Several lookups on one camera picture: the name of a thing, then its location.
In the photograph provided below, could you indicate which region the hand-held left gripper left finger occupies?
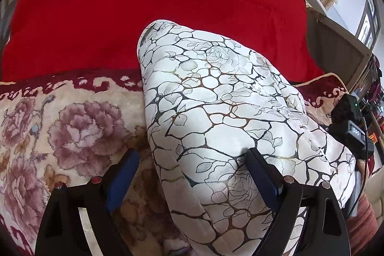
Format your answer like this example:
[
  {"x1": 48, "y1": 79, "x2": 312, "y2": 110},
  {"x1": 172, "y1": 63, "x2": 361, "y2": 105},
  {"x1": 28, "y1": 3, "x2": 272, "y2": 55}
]
[{"x1": 34, "y1": 148, "x2": 141, "y2": 256}]

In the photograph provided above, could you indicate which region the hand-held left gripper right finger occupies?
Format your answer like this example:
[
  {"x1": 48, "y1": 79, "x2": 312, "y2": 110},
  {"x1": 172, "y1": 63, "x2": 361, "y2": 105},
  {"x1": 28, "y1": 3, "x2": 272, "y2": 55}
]
[{"x1": 244, "y1": 147, "x2": 351, "y2": 256}]

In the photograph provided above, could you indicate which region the white crackle-print coat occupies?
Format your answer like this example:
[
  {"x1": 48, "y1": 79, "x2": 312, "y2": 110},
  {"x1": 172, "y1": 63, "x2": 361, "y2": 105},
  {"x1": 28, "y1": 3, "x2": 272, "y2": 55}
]
[{"x1": 136, "y1": 20, "x2": 357, "y2": 256}]

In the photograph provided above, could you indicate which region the person's right forearm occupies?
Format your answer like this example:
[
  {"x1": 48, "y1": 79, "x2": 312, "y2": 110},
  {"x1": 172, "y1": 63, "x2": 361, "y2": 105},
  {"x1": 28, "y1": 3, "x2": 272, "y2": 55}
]
[{"x1": 345, "y1": 193, "x2": 380, "y2": 256}]

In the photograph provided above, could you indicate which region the floral plush blanket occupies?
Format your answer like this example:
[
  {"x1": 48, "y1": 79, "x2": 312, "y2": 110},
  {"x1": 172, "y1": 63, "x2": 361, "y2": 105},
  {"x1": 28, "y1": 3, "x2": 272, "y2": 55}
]
[{"x1": 0, "y1": 68, "x2": 357, "y2": 256}]

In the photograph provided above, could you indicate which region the wooden framed window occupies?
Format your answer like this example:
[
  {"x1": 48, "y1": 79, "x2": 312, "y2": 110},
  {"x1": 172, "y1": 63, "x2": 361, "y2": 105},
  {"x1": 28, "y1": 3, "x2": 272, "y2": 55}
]
[{"x1": 355, "y1": 0, "x2": 378, "y2": 49}]

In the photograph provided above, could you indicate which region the red sofa cover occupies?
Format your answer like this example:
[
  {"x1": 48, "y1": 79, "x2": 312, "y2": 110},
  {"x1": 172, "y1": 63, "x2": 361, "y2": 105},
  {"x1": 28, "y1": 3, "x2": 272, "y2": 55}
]
[{"x1": 1, "y1": 0, "x2": 324, "y2": 85}]

